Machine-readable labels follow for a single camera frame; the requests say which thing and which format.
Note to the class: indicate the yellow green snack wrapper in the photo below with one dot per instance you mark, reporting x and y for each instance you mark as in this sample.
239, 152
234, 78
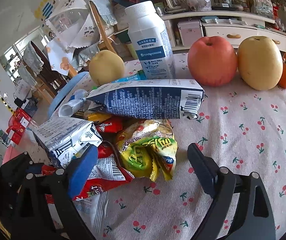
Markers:
147, 148

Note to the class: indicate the crushed blue silver carton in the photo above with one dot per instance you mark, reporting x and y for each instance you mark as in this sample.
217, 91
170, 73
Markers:
66, 138

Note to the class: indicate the wooden dining chair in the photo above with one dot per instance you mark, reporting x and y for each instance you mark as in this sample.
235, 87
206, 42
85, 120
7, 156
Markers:
102, 11

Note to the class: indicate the blue white milk carton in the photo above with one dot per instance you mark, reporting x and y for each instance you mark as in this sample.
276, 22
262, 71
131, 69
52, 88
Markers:
150, 99

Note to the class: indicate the yellow pear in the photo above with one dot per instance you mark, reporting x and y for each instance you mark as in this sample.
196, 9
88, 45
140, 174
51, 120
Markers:
106, 67
259, 62

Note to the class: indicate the blue cushion edge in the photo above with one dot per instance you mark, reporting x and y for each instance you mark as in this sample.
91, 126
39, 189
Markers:
64, 91

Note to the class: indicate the white mesh food cover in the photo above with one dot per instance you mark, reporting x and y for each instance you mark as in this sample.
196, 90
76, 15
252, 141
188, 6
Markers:
73, 23

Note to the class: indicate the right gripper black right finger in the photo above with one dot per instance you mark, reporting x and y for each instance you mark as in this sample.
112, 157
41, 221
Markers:
205, 169

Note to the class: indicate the pink plastic trash bucket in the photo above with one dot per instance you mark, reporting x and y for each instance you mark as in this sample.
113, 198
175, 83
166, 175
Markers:
10, 153

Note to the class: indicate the white tv cabinet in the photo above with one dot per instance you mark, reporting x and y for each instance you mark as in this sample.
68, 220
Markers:
234, 26

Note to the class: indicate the dark wooden chair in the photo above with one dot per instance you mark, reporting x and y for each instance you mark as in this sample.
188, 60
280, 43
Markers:
37, 60

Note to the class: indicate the red gift boxes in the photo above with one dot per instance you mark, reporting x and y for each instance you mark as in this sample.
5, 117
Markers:
17, 125

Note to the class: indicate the dining table with cloth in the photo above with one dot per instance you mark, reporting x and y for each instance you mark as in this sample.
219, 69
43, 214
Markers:
62, 58

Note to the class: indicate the yellow pear left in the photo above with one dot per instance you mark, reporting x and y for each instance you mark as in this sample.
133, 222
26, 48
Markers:
106, 67

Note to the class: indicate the cherry print tablecloth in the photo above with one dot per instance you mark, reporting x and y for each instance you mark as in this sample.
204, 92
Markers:
240, 128

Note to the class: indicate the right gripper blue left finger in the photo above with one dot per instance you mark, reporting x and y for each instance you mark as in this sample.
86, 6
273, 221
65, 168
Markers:
79, 170

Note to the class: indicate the red apple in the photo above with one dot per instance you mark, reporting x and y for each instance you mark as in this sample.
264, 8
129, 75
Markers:
212, 61

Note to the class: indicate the red white snack wrapper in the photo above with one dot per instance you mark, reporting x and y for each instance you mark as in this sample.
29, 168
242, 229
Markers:
107, 174

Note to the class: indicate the pink storage box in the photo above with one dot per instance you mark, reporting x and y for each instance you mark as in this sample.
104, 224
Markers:
190, 31

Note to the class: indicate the white yogurt bottle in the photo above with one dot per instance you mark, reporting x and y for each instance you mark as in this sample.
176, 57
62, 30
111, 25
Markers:
149, 37

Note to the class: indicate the yellow pear right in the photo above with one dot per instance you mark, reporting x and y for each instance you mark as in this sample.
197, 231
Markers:
259, 62

